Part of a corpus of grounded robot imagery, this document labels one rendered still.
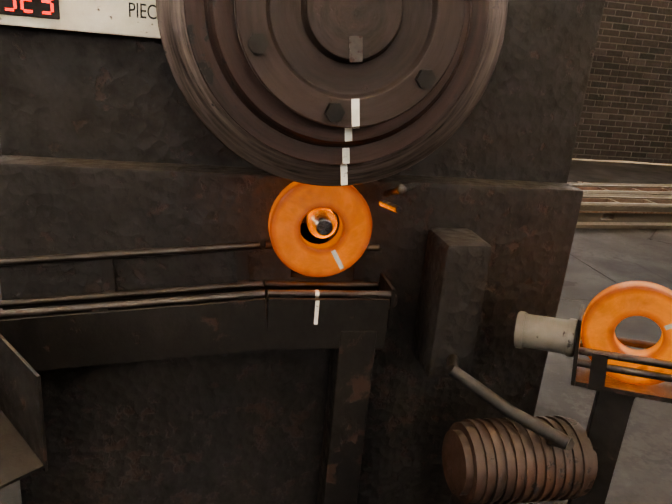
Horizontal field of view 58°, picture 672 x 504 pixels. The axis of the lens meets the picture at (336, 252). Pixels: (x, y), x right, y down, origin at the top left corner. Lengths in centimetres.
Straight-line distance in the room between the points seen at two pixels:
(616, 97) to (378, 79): 774
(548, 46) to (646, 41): 750
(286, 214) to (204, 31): 27
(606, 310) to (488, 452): 27
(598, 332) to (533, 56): 47
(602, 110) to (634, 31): 97
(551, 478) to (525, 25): 72
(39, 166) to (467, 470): 78
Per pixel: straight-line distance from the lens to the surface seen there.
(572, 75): 116
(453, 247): 95
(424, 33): 80
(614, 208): 482
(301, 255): 91
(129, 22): 98
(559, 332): 99
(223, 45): 80
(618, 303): 98
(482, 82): 92
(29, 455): 79
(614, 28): 835
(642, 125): 876
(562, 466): 103
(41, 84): 103
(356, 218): 90
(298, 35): 77
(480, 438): 98
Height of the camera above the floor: 107
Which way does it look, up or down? 19 degrees down
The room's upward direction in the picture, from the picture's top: 5 degrees clockwise
